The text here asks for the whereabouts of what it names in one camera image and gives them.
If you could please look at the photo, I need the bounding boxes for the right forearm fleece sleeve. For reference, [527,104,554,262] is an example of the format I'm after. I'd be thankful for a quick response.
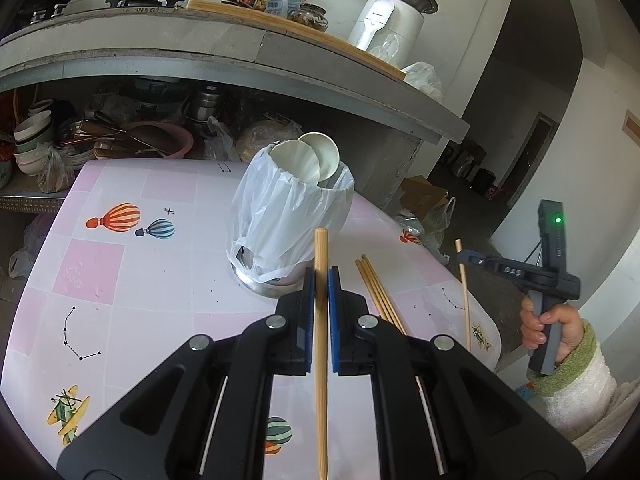
[527,321,639,468]

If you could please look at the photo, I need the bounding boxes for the white kitchen appliance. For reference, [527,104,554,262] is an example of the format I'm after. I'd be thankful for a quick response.
[347,0,438,68]

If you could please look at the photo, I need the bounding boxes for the right hand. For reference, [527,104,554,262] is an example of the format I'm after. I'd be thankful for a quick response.
[520,296,584,364]

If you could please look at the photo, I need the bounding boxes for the floor plastic bags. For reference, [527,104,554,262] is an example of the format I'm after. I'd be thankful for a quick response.
[395,197,456,266]

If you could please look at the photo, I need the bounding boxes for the cardboard box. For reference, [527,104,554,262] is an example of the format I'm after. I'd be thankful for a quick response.
[399,176,448,220]

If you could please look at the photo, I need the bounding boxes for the steel utensil holder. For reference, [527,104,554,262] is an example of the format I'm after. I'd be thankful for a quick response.
[229,246,314,299]

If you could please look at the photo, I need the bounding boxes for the pink tablecloth table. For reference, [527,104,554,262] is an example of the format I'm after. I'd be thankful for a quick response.
[0,158,504,480]

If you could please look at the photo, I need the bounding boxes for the white plastic bag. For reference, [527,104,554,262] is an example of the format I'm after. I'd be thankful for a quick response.
[401,62,444,103]

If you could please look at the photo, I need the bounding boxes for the white plastic bag liner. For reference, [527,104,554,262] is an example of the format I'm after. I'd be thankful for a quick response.
[226,144,355,284]

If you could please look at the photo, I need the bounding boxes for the yellow food bag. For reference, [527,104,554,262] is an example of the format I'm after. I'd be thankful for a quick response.
[235,119,303,162]

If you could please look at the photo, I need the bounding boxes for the wooden cutting board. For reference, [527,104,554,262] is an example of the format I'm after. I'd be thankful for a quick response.
[186,0,405,81]

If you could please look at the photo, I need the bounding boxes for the stack of bowls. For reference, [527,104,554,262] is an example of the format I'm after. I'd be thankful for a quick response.
[13,99,53,176]

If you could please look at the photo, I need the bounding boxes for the gas stove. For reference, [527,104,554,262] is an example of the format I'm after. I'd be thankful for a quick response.
[105,0,186,9]

